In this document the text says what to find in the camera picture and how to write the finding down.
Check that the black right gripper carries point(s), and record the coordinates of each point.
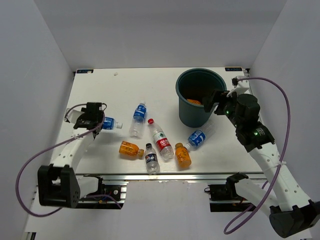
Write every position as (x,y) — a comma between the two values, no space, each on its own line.
(217,96)

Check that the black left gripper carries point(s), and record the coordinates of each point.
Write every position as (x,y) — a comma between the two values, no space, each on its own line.
(81,118)

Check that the small blue label bottle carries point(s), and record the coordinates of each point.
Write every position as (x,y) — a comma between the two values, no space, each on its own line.
(110,124)

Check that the orange juice bottle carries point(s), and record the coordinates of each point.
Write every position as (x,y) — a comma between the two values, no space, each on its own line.
(196,102)
(182,156)
(131,150)

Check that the tall blue label water bottle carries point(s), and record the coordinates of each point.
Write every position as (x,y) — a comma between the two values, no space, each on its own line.
(138,121)

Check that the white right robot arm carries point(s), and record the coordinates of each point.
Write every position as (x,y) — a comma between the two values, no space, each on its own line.
(289,209)

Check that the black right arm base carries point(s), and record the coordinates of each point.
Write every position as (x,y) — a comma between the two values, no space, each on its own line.
(223,197)

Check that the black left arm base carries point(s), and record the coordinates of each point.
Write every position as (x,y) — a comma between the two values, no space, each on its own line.
(100,194)

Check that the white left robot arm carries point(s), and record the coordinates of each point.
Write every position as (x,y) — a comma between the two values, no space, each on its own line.
(58,185)

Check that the dark green plastic bin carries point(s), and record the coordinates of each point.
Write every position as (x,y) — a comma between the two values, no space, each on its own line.
(195,84)

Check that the blue sticker left corner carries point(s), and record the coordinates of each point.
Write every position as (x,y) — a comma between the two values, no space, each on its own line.
(84,71)

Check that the red label water bottle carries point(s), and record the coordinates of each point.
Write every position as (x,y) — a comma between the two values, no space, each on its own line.
(160,139)

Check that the pepsi bottle black cap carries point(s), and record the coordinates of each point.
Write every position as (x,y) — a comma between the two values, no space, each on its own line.
(151,159)

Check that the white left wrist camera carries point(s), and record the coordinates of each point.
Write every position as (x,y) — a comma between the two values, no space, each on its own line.
(72,116)

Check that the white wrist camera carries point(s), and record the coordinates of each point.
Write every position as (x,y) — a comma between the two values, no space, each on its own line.
(72,116)
(240,85)

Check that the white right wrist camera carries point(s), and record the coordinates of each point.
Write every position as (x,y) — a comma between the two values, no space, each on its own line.
(240,85)

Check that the aluminium table front rail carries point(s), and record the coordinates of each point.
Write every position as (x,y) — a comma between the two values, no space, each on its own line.
(162,177)

